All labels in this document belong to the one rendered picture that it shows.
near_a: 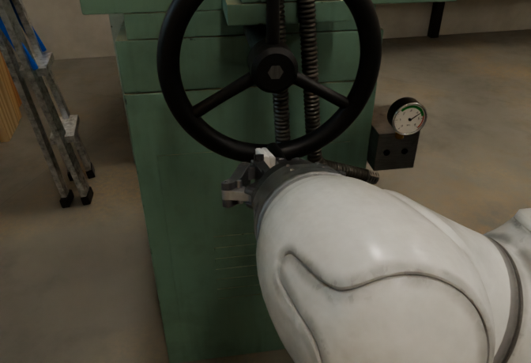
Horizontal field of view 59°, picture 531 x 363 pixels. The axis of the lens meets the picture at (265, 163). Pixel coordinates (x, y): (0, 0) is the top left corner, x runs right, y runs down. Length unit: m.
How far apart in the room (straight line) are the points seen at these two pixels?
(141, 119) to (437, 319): 0.69
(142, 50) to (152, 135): 0.15
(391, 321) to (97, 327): 1.22
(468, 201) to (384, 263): 1.68
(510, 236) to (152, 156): 0.65
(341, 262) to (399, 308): 0.03
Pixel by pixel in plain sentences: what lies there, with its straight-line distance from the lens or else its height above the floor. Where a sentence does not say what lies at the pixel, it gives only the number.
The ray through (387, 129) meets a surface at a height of 0.62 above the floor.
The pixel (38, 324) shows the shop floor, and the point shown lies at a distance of 1.45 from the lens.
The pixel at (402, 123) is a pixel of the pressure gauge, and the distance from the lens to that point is 0.85.
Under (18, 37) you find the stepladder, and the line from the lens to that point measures 1.61.
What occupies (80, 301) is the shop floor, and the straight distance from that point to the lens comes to 1.46.
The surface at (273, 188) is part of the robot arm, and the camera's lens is 0.34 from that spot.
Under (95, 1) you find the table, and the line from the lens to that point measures 0.77.
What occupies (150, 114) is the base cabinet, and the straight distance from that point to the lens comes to 0.82.
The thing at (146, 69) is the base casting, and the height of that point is 0.75.
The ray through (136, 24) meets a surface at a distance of 0.77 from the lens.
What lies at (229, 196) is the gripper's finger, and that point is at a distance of 0.46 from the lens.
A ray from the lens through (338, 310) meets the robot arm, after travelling 0.20.
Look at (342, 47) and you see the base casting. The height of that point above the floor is 0.77.
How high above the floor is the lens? 1.02
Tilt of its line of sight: 32 degrees down
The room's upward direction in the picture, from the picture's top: straight up
